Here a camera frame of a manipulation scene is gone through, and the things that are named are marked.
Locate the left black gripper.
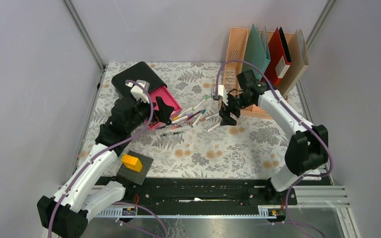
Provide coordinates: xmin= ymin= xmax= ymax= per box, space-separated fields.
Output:
xmin=127 ymin=95 xmax=174 ymax=132

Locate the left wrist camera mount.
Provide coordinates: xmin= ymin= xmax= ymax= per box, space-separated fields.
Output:
xmin=125 ymin=80 xmax=150 ymax=103

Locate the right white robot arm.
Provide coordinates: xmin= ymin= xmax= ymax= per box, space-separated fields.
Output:
xmin=212 ymin=70 xmax=330 ymax=204

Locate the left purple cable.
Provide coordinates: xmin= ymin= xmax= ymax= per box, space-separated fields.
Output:
xmin=47 ymin=79 xmax=155 ymax=238

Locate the teal folder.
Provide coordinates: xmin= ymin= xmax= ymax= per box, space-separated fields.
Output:
xmin=244 ymin=24 xmax=271 ymax=73

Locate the red folder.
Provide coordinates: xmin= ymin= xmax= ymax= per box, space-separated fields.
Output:
xmin=265 ymin=27 xmax=292 ymax=86

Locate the beige folder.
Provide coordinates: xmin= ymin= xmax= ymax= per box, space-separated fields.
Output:
xmin=277 ymin=29 xmax=310 ymax=97

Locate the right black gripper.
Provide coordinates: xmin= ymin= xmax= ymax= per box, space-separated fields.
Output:
xmin=219 ymin=92 xmax=254 ymax=127

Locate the peach plastic file organizer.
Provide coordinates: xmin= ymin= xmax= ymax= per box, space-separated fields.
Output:
xmin=222 ymin=27 xmax=296 ymax=119

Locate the teal capped white marker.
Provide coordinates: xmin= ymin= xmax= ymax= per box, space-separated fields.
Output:
xmin=191 ymin=109 xmax=206 ymax=128

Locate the purple capped white marker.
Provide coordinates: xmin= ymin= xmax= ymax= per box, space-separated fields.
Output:
xmin=172 ymin=114 xmax=193 ymax=123

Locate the black pink drawer box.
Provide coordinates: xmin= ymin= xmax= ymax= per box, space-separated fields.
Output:
xmin=111 ymin=61 xmax=183 ymax=119

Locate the black gel pen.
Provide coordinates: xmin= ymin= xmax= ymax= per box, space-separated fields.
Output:
xmin=160 ymin=130 xmax=192 ymax=137

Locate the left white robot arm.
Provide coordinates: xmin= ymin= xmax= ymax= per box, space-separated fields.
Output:
xmin=37 ymin=96 xmax=174 ymax=238

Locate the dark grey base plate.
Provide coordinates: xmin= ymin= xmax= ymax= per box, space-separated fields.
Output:
xmin=116 ymin=151 xmax=154 ymax=185

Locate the purple cable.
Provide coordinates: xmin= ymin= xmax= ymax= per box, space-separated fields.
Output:
xmin=215 ymin=60 xmax=334 ymax=238
xmin=47 ymin=79 xmax=155 ymax=238

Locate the floral table mat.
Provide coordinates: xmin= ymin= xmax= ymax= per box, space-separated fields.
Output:
xmin=74 ymin=61 xmax=322 ymax=180

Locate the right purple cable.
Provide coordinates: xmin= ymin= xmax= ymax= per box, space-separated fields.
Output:
xmin=215 ymin=60 xmax=334 ymax=238

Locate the black mounting rail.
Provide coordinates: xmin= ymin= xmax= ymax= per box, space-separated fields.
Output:
xmin=95 ymin=176 xmax=298 ymax=217

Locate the pink capped white marker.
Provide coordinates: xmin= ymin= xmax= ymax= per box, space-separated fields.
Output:
xmin=207 ymin=122 xmax=221 ymax=132

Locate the yellow toy block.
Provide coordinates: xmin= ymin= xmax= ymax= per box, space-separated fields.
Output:
xmin=121 ymin=154 xmax=143 ymax=172

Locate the brown capped white marker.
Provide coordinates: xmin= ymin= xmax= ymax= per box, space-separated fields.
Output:
xmin=199 ymin=113 xmax=219 ymax=121

